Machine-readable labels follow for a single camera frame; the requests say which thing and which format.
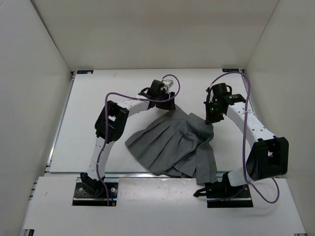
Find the grey pleated skirt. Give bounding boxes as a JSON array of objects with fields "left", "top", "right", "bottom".
[{"left": 125, "top": 107, "right": 217, "bottom": 185}]

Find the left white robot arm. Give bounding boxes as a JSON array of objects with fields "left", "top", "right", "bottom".
[{"left": 80, "top": 77, "right": 180, "bottom": 199}]

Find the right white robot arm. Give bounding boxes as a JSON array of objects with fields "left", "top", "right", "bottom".
[{"left": 194, "top": 83, "right": 289, "bottom": 202}]

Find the right blue corner label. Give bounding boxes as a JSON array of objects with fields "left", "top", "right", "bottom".
[{"left": 222, "top": 68, "right": 239, "bottom": 73}]

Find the blue corner label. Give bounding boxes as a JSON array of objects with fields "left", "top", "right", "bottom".
[
  {"left": 222, "top": 68, "right": 239, "bottom": 73},
  {"left": 76, "top": 70, "right": 94, "bottom": 74}
]

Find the left blue corner label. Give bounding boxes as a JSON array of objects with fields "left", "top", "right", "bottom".
[{"left": 76, "top": 70, "right": 94, "bottom": 74}]

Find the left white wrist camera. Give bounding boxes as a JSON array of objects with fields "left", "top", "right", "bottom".
[{"left": 162, "top": 79, "right": 174, "bottom": 90}]

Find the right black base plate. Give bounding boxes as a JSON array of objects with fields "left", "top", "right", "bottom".
[{"left": 206, "top": 182, "right": 253, "bottom": 208}]

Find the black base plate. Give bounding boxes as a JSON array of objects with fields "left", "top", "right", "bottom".
[
  {"left": 206, "top": 182, "right": 253, "bottom": 208},
  {"left": 72, "top": 178, "right": 119, "bottom": 207}
]

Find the aluminium front rail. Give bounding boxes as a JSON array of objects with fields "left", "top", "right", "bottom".
[{"left": 103, "top": 171, "right": 232, "bottom": 179}]

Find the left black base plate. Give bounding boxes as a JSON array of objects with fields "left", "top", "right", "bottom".
[{"left": 72, "top": 178, "right": 119, "bottom": 207}]

